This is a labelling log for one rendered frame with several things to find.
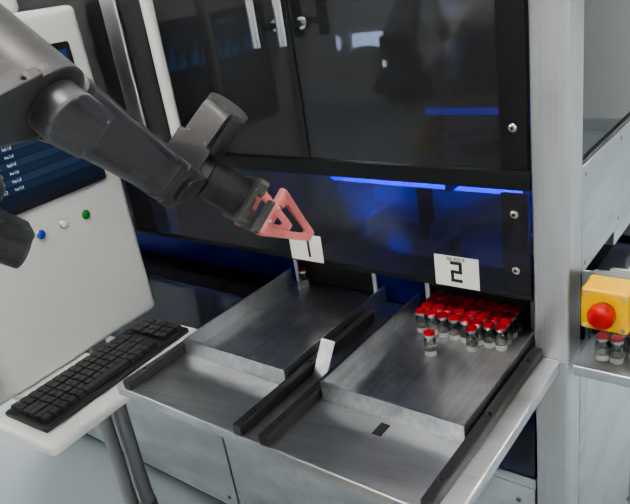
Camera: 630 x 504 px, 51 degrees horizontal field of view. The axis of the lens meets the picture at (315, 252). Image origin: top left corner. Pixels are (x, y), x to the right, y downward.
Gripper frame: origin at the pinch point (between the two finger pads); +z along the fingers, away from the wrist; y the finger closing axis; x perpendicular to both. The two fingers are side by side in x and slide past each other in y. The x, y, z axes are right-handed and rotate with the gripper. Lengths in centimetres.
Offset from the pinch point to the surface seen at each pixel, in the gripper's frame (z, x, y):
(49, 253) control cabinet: -24, 28, 66
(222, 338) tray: 12, 24, 42
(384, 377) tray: 31.4, 13.4, 11.6
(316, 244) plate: 18.4, -2.0, 37.7
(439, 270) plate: 32.6, -7.9, 14.7
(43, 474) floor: 17, 114, 160
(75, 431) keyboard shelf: -5, 52, 41
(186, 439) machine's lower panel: 39, 65, 105
